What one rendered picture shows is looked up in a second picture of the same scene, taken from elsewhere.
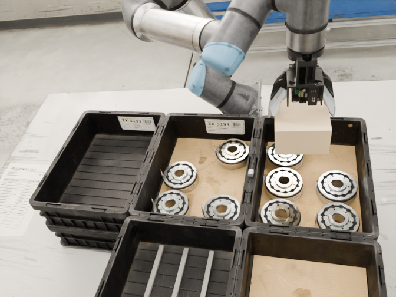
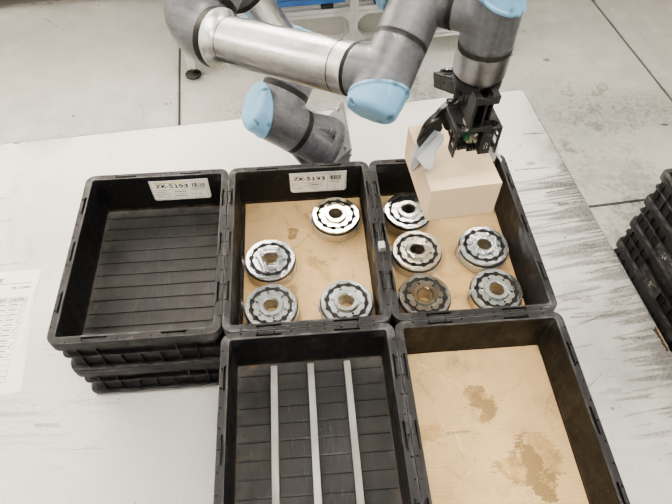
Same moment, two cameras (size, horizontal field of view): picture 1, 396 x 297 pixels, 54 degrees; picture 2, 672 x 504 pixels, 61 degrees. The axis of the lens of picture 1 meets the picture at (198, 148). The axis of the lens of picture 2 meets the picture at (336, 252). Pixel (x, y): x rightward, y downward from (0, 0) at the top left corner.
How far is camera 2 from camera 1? 0.26 m
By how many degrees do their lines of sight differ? 18
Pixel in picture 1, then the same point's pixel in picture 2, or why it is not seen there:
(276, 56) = not seen: hidden behind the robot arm
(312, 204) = (456, 275)
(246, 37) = (413, 69)
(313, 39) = (498, 68)
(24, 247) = (29, 408)
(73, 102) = (31, 158)
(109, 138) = (134, 217)
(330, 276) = (501, 363)
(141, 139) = (188, 212)
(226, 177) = (334, 254)
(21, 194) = not seen: outside the picture
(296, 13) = (481, 35)
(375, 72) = not seen: hidden behind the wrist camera
